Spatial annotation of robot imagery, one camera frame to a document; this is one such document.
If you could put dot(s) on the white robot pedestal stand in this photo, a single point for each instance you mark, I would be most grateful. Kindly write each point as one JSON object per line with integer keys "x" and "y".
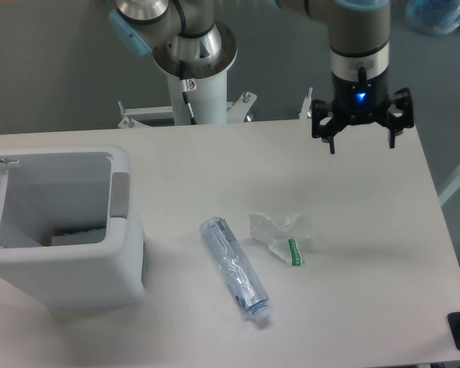
{"x": 196, "y": 73}

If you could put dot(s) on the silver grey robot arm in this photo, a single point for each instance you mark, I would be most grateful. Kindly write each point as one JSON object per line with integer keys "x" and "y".
{"x": 358, "y": 31}

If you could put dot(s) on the trash inside can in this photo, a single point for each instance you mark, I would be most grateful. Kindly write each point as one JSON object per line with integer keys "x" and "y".
{"x": 76, "y": 237}

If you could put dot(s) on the crushed clear plastic bottle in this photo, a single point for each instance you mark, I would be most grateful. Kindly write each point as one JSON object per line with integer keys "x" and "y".
{"x": 239, "y": 275}

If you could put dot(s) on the blue plastic bag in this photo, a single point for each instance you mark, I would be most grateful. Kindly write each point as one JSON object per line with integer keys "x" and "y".
{"x": 434, "y": 18}

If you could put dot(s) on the clear plastic wrapper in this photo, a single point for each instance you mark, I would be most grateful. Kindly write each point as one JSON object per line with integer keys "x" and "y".
{"x": 287, "y": 240}

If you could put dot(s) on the white plastic trash can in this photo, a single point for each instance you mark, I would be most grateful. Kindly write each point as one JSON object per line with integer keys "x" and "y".
{"x": 46, "y": 189}

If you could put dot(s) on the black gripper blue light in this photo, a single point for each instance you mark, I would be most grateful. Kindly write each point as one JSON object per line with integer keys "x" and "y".
{"x": 358, "y": 104}

